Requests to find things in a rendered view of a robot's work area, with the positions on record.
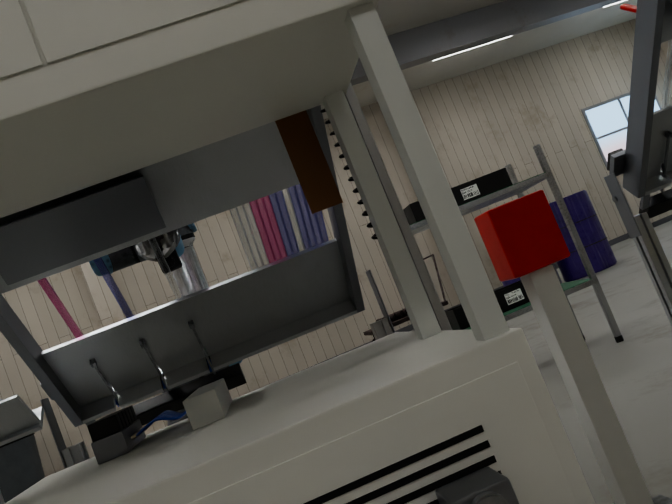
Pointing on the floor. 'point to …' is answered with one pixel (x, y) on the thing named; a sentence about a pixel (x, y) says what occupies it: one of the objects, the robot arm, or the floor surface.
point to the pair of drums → (586, 225)
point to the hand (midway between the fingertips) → (161, 258)
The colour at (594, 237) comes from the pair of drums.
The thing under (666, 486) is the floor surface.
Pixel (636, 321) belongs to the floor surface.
